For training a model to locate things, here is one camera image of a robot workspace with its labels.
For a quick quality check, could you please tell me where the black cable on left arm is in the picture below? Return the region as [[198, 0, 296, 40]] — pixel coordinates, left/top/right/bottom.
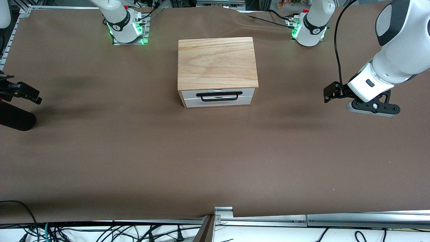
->
[[334, 0, 358, 86]]

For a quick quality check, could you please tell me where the dark frame post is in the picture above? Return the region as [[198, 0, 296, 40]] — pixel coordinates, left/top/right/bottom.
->
[[193, 215, 215, 242]]

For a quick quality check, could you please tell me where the black cable on table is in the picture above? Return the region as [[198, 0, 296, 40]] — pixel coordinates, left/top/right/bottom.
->
[[248, 9, 296, 28]]

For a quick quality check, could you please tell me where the black drawer handle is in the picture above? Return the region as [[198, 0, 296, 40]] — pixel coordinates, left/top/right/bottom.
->
[[196, 91, 243, 102]]

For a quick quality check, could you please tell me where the black cable loop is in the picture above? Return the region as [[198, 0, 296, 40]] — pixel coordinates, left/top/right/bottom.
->
[[0, 200, 39, 242]]

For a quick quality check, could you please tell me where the white notched board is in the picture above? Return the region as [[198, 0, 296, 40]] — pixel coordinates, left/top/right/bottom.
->
[[181, 88, 256, 99]]

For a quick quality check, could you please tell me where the white drawer without handle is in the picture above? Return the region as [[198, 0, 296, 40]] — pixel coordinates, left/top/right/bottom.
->
[[183, 96, 253, 108]]

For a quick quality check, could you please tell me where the aluminium rail with corner bracket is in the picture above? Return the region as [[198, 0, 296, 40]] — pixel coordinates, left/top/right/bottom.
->
[[214, 207, 308, 226]]

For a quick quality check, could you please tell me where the wooden drawer cabinet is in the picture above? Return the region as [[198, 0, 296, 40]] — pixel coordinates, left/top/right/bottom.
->
[[177, 37, 259, 108]]

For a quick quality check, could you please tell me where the aluminium arm base plate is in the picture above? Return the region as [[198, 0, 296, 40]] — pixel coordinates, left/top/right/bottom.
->
[[113, 13, 150, 46]]

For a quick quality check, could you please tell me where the black cable at arm base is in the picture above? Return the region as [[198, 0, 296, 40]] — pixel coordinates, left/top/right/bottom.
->
[[135, 0, 163, 26]]

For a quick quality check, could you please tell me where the brown table cover sheet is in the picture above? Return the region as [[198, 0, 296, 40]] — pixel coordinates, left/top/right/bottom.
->
[[0, 5, 430, 224]]

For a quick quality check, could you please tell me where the aluminium frame structure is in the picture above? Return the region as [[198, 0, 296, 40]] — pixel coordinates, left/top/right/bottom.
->
[[197, 0, 248, 8]]

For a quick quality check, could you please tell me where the black left camera mount bracket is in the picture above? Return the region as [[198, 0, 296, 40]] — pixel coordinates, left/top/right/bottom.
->
[[354, 89, 401, 114]]

